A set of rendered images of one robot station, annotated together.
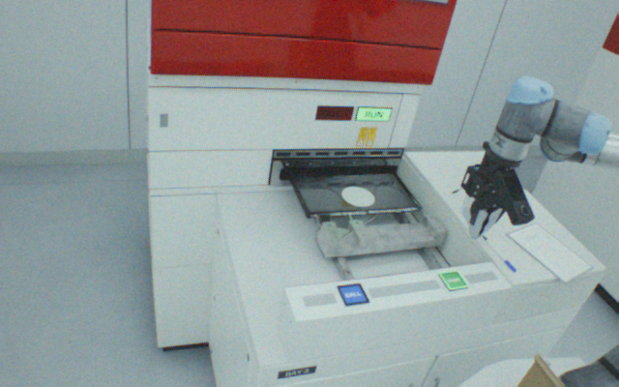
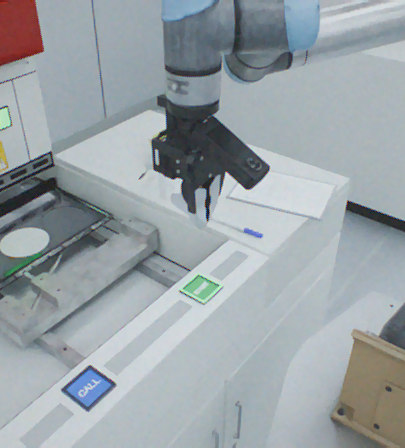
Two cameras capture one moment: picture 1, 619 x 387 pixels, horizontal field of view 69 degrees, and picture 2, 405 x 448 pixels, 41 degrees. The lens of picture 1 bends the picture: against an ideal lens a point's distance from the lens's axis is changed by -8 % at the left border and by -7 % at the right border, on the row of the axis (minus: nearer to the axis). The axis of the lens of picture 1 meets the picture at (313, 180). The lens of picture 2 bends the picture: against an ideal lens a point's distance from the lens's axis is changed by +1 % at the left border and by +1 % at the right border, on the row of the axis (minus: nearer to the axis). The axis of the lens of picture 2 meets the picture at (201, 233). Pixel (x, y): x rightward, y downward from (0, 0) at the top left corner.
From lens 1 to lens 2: 0.26 m
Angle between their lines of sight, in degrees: 24
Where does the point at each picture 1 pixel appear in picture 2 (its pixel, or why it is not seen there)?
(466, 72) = (76, 24)
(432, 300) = (192, 329)
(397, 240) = (103, 271)
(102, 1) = not seen: outside the picture
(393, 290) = (137, 346)
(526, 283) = (281, 244)
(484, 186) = (186, 157)
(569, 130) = (267, 26)
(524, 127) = (206, 50)
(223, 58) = not seen: outside the picture
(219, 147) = not seen: outside the picture
